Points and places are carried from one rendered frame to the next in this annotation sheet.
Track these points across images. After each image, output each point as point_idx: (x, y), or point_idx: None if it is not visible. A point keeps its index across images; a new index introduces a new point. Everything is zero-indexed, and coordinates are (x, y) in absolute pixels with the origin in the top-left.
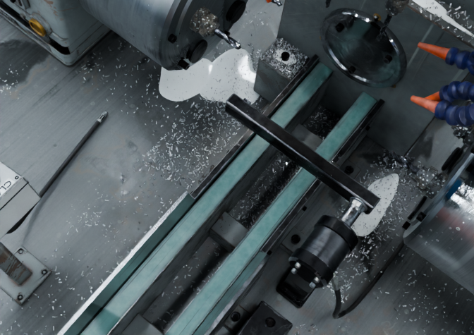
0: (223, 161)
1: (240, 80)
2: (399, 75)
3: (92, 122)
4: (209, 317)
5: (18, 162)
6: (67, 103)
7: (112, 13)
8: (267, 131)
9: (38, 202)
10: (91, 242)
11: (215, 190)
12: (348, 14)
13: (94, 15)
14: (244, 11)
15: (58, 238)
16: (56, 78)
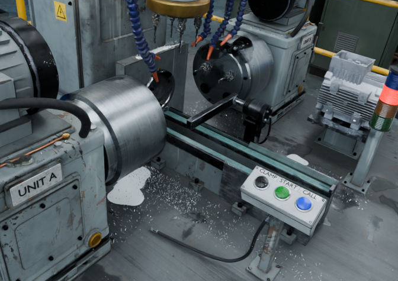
0: (205, 151)
1: (132, 172)
2: (174, 83)
3: (156, 236)
4: (282, 161)
5: (186, 275)
6: (140, 251)
7: (143, 143)
8: (206, 113)
9: (215, 262)
10: (237, 236)
11: (220, 157)
12: (153, 78)
13: (130, 165)
14: None
15: (237, 251)
16: (119, 257)
